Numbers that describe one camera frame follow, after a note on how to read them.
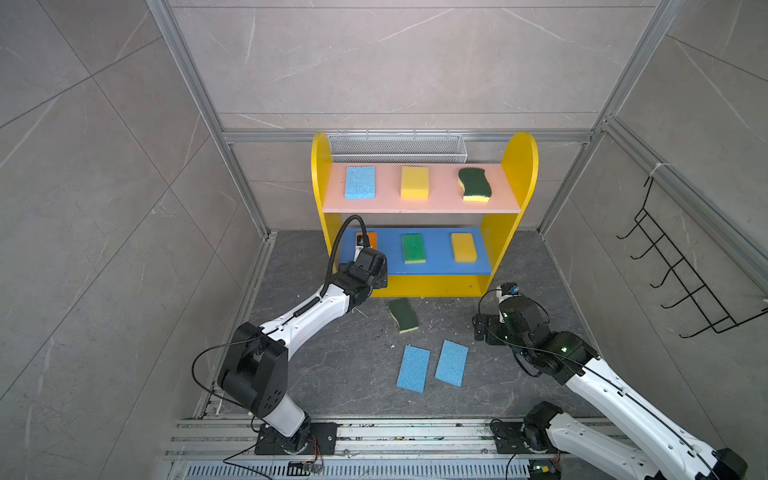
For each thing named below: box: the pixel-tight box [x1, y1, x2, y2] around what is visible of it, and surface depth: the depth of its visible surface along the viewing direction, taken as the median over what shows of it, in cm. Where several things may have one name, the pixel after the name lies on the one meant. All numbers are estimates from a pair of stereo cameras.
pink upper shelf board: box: [323, 164, 521, 214], surface depth 75 cm
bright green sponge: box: [402, 233, 426, 264], surface depth 97 cm
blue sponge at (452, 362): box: [434, 339, 470, 388], surface depth 87 cm
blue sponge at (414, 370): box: [396, 345, 431, 394], surface depth 85 cm
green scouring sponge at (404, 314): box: [387, 298, 419, 334], surface depth 97 cm
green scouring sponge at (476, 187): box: [458, 167, 492, 203], surface depth 76 cm
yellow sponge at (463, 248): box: [451, 233, 478, 263], surface depth 95 cm
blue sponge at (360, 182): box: [344, 166, 376, 199], surface depth 76 cm
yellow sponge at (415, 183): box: [401, 166, 430, 201], surface depth 74 cm
